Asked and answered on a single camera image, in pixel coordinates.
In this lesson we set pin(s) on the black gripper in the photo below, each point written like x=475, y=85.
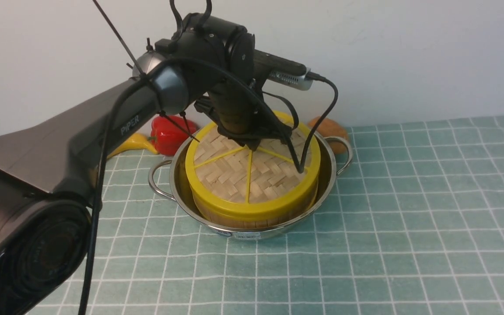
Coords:
x=240, y=118

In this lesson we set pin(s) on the woven bamboo steamer lid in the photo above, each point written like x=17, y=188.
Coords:
x=221, y=172

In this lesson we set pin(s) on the bamboo steamer basket yellow rim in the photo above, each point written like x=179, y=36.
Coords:
x=263, y=216

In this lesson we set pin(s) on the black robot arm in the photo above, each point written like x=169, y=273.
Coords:
x=52, y=175

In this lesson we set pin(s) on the stainless steel pot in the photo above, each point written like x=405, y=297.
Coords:
x=181, y=193

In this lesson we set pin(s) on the red bell pepper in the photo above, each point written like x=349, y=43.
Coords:
x=168, y=134

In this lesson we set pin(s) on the brown potato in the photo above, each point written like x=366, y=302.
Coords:
x=330, y=128

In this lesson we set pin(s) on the yellow banana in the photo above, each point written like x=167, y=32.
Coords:
x=137, y=141

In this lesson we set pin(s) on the green checkered tablecloth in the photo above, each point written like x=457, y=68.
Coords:
x=415, y=226

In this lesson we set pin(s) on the wrist-mounted phone camera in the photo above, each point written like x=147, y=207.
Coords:
x=280, y=70

